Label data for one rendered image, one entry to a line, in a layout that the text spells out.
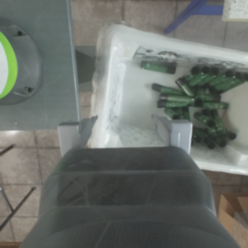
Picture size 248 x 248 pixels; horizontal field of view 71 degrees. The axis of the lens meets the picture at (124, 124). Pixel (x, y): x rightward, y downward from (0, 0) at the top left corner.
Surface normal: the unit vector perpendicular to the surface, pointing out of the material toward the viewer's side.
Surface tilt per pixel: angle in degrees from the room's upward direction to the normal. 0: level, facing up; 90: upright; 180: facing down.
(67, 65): 0
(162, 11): 0
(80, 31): 0
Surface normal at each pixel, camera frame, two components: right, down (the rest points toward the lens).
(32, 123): 0.00, 0.29
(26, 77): 0.89, 0.41
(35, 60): 0.88, 0.06
